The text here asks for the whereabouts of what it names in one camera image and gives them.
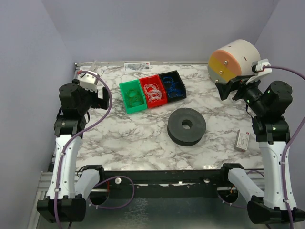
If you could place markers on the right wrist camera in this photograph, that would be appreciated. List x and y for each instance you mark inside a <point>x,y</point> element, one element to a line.
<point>260,70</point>

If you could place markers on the large cylinder drum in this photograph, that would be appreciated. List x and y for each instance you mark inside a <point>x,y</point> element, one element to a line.
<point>232,60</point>

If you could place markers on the black plastic bin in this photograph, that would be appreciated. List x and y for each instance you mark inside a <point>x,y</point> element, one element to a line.
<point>174,87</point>

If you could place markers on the red plastic bin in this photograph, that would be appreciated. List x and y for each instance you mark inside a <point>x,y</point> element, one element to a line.
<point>154,91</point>

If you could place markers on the black spool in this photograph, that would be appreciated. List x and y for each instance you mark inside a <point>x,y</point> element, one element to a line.
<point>186,126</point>

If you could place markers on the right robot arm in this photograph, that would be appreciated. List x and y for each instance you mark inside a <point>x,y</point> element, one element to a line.
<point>274,204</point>

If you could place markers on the white label card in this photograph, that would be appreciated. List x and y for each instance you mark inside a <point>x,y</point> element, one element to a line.
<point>137,67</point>

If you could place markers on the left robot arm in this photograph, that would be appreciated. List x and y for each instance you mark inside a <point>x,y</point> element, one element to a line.
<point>66,197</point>

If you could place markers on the green plastic bin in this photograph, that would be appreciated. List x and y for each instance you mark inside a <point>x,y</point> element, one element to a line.
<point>133,96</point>

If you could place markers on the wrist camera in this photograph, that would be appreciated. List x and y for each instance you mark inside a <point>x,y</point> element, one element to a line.
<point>88,81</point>
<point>260,70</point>

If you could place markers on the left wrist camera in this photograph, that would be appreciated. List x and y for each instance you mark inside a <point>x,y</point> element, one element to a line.
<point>88,81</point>

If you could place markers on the small white box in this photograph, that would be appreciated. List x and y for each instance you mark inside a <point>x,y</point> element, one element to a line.
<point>242,140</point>

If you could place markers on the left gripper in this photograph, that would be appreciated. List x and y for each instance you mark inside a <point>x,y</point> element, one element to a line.
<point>105,98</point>

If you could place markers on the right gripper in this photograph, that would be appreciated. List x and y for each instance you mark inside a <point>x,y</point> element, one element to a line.
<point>237,85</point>

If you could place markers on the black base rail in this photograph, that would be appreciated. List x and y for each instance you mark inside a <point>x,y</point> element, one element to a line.
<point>164,184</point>

